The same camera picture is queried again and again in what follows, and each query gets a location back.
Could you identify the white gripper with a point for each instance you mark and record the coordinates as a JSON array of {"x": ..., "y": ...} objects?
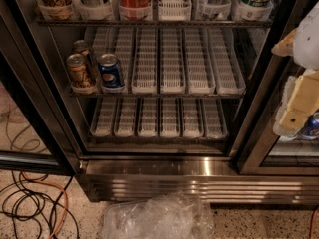
[{"x": 308, "y": 45}]

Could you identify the blue pepsi can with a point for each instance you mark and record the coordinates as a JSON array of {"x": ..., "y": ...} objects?
[{"x": 110, "y": 71}]

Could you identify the blue can behind glass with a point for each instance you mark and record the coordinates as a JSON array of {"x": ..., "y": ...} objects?
[{"x": 311, "y": 128}]

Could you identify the stainless steel fridge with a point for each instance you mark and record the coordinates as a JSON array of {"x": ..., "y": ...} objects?
[{"x": 250, "y": 166}]

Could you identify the white empty tray top shelf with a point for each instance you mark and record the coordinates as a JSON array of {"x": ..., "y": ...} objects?
[{"x": 174, "y": 10}]

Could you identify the gold brown can rear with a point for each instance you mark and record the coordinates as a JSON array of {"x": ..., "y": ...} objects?
[{"x": 82, "y": 47}]

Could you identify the gold brown can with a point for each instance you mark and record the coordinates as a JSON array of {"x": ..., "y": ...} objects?
[
  {"x": 79, "y": 71},
  {"x": 82, "y": 47}
]

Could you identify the gold brown can front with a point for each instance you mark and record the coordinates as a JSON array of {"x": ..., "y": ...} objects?
[{"x": 79, "y": 71}]

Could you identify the open fridge door left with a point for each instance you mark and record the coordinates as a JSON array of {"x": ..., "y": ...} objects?
[{"x": 23, "y": 79}]

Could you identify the clear plastic bag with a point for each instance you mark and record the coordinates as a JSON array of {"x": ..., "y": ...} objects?
[{"x": 173, "y": 216}]

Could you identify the middle wire shelf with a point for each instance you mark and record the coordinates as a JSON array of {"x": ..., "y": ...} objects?
[{"x": 131, "y": 95}]

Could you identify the wire shelf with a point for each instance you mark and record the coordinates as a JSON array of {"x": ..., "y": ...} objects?
[
  {"x": 131, "y": 95},
  {"x": 156, "y": 24}
]

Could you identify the top wire shelf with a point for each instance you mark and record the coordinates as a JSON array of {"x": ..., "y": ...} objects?
[{"x": 156, "y": 24}]

